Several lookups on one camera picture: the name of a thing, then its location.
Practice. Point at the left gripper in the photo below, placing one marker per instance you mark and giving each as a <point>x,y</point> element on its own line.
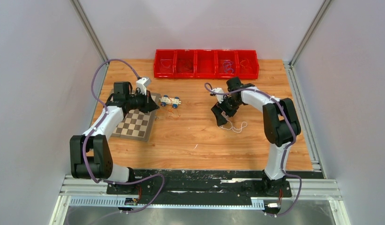
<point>149,105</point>

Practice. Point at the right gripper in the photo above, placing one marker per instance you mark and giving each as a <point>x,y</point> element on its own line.
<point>221,119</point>

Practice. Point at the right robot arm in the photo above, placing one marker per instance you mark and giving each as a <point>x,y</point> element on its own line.
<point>281,124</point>

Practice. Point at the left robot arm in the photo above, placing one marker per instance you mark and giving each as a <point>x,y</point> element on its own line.
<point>90,156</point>

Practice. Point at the white toy car blue wheels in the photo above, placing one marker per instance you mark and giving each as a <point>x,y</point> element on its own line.
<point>173,102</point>

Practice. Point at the checkered chessboard mat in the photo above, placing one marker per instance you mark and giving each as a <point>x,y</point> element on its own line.
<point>136,126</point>

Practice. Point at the red bin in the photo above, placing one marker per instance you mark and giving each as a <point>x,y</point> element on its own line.
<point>164,63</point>
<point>248,64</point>
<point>205,64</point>
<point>226,62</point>
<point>184,64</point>

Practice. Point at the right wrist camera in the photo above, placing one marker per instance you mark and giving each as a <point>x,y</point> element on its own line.
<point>218,93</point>

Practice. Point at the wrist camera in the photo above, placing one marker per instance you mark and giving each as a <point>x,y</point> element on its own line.
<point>141,85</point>
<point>218,93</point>

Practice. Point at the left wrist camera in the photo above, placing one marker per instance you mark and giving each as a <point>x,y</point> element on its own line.
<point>141,85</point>

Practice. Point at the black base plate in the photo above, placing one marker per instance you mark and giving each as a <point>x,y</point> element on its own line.
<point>201,187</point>

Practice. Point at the aluminium front rail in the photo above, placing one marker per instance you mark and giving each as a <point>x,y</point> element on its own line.
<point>88,193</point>

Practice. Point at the left aluminium frame post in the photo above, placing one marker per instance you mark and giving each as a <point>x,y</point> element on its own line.
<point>89,28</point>

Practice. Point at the aluminium frame post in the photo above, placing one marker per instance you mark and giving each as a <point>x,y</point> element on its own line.
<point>310,31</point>
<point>89,28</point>

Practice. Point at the right aluminium frame post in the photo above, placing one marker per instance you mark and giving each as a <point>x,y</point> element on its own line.
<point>310,31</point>

